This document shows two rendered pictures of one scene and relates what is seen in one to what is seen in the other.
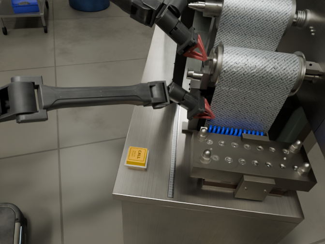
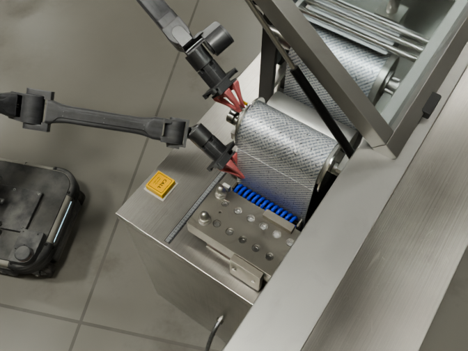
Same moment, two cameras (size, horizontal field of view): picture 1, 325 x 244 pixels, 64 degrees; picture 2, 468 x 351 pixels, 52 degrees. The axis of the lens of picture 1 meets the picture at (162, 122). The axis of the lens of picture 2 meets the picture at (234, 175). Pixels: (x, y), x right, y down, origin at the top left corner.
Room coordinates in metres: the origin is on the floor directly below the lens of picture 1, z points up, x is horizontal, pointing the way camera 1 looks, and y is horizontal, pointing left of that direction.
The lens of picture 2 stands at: (0.08, -0.56, 2.28)
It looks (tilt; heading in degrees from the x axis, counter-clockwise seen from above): 59 degrees down; 34
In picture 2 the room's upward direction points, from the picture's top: straight up
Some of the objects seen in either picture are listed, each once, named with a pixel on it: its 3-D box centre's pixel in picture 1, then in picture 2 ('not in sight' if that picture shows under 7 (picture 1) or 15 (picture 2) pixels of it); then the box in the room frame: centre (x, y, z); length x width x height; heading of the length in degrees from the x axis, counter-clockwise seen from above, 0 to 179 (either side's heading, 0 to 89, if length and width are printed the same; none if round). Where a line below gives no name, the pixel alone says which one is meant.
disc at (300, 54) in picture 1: (292, 74); (332, 166); (0.75, -0.41, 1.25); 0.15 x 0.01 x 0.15; 179
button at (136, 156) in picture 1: (137, 156); (160, 184); (0.59, 0.08, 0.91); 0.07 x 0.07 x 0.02; 89
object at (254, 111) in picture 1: (243, 112); (271, 185); (0.69, -0.28, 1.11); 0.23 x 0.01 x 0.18; 90
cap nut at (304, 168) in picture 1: (305, 167); not in sight; (0.52, -0.47, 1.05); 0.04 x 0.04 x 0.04
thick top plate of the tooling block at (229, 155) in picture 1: (248, 160); (259, 241); (0.57, -0.31, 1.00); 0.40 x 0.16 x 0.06; 89
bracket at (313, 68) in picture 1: (311, 67); (351, 168); (0.75, -0.45, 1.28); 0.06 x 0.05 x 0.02; 89
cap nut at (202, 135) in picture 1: (202, 133); (220, 191); (0.62, -0.15, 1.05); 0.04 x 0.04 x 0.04
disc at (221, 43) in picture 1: (217, 64); (249, 122); (0.75, -0.16, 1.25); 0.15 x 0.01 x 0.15; 179
